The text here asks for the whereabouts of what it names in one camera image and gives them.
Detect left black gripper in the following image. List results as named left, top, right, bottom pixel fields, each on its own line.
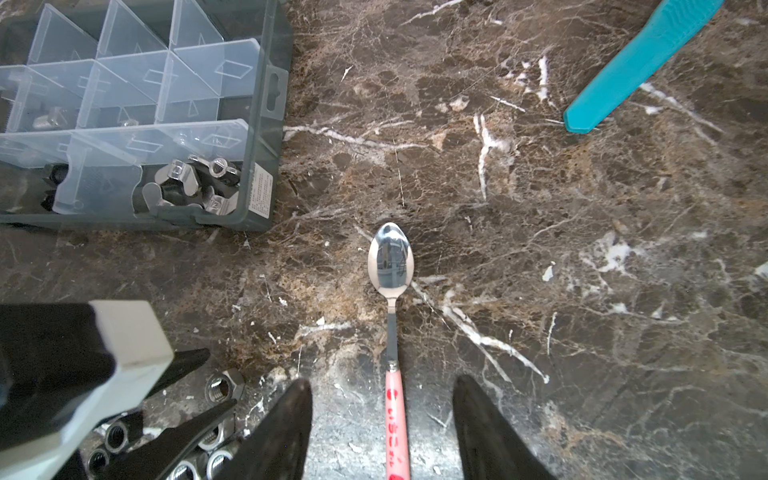
left=1, top=300, right=237, bottom=480

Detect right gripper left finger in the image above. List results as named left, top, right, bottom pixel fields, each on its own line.
left=216, top=378, right=313, bottom=480

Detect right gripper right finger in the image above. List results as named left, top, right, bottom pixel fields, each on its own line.
left=452, top=374, right=554, bottom=479

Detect cluster of silver hex nuts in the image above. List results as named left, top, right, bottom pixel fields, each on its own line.
left=95, top=405, right=236, bottom=479

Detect wing nuts inside organizer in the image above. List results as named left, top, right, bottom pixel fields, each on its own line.
left=141, top=155, right=242, bottom=216

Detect silver hex nut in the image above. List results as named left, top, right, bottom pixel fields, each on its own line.
left=204, top=369, right=246, bottom=405

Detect grey compartment organizer box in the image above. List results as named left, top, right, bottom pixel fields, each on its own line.
left=1, top=1, right=293, bottom=232

